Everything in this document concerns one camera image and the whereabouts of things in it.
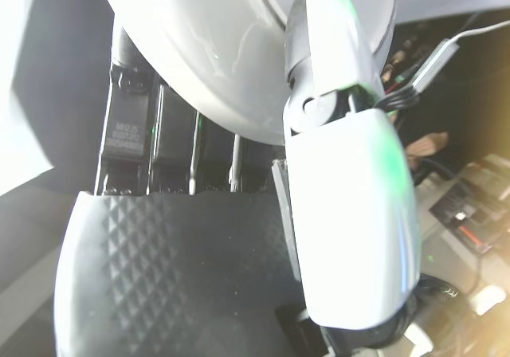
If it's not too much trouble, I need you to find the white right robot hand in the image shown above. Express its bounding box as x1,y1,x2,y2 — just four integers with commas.
53,0,422,357

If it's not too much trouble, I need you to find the grey adapter stick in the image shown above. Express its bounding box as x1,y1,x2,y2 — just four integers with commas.
410,37,462,92

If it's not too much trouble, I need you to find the white cable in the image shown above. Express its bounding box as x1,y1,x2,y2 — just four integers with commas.
453,12,510,42

